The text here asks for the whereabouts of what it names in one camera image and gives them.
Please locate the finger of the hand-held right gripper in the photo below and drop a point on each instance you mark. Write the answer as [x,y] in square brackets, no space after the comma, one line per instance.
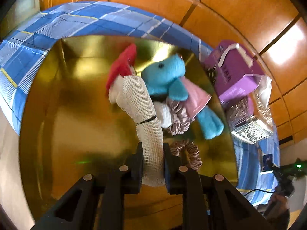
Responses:
[272,166]

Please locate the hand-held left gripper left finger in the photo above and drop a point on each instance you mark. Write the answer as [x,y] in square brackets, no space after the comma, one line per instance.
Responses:
[139,170]

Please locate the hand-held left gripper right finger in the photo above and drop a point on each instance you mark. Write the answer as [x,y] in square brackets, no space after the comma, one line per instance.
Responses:
[168,170]

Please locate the small blue packet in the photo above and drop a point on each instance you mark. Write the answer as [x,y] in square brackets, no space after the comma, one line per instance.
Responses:
[265,160]

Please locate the brown satin scrunchie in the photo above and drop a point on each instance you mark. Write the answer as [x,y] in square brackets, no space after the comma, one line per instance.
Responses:
[191,153]
[177,122]

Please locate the white fluffy sock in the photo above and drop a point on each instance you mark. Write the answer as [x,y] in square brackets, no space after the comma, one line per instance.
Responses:
[163,115]

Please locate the beige gauze cloth black band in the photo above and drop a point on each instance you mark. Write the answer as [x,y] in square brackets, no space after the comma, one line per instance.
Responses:
[134,95]

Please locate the teal plush toy pink dress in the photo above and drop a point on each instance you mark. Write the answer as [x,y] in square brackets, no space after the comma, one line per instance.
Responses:
[163,76]

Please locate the dark dotted cloth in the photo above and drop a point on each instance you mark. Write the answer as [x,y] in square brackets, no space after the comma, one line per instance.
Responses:
[211,74]

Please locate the red plush toy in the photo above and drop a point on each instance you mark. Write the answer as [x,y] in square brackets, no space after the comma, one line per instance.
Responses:
[122,64]

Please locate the person's right hand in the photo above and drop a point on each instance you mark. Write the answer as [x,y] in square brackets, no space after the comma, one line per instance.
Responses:
[278,203]

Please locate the ornate metallic tissue box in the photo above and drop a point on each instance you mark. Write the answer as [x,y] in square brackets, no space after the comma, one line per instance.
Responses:
[249,127]

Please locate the purple paper carton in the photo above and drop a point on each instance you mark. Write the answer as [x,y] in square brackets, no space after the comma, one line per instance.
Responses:
[239,76]

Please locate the blue plaid bedsheet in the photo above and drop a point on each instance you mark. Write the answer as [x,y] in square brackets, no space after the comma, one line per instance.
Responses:
[48,28]

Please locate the glass panel door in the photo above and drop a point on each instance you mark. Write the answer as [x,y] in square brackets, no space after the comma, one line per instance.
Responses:
[21,7]

